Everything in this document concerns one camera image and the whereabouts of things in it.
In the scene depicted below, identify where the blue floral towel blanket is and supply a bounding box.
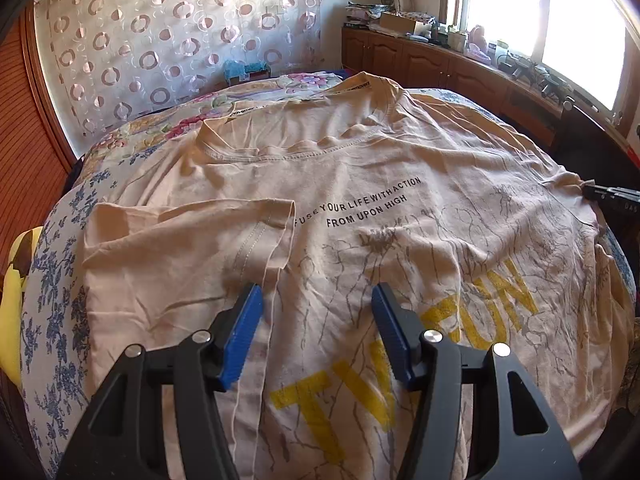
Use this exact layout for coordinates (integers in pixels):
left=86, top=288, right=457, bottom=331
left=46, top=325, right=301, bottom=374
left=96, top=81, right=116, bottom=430
left=20, top=87, right=637, bottom=480

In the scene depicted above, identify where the beige printed t-shirt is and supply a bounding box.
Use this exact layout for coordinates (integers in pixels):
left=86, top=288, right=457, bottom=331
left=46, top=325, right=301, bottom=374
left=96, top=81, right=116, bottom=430
left=80, top=74, right=635, bottom=480

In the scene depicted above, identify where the circle patterned sheer curtain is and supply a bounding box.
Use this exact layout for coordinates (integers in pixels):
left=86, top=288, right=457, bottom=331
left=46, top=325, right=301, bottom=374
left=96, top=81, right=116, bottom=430
left=34, top=0, right=335, bottom=147

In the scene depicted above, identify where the blue tissue pack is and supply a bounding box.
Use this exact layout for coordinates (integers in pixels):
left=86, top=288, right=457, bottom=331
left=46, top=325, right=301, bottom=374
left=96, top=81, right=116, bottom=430
left=222, top=59, right=272, bottom=86

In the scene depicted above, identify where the window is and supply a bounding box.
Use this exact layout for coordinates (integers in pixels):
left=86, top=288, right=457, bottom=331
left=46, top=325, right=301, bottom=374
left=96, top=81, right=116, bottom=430
left=447, top=0, right=632, bottom=113

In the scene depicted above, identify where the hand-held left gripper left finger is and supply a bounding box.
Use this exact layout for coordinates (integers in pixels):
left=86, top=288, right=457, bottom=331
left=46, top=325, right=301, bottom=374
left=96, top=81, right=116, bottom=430
left=55, top=283, right=264, bottom=480

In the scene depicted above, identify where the pink plastic item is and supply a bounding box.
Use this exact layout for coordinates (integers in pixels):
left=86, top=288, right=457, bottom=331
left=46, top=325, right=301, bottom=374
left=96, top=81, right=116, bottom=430
left=464, top=25, right=493, bottom=64

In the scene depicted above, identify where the yellow plush pillow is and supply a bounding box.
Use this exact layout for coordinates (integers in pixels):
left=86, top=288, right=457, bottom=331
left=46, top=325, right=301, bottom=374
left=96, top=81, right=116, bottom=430
left=0, top=226, right=45, bottom=388

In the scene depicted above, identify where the cardboard box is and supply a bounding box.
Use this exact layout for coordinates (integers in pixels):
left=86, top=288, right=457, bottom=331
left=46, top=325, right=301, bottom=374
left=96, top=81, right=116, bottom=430
left=379, top=11, right=420, bottom=37

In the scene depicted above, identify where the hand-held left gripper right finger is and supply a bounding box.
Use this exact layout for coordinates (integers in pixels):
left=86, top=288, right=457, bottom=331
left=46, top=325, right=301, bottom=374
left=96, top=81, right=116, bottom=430
left=371, top=282, right=584, bottom=480

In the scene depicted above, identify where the pink floral blanket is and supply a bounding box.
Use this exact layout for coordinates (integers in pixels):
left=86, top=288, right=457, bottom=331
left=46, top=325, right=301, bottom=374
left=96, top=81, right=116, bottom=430
left=82, top=71, right=351, bottom=176

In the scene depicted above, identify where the wooden cabinet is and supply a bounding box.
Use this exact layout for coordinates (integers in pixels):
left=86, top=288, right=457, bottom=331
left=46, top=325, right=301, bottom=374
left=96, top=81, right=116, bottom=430
left=341, top=26, right=640, bottom=161

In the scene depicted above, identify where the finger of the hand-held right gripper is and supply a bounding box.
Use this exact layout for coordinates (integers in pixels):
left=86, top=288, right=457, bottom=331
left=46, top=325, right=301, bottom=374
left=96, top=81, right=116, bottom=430
left=582, top=182, right=640, bottom=217

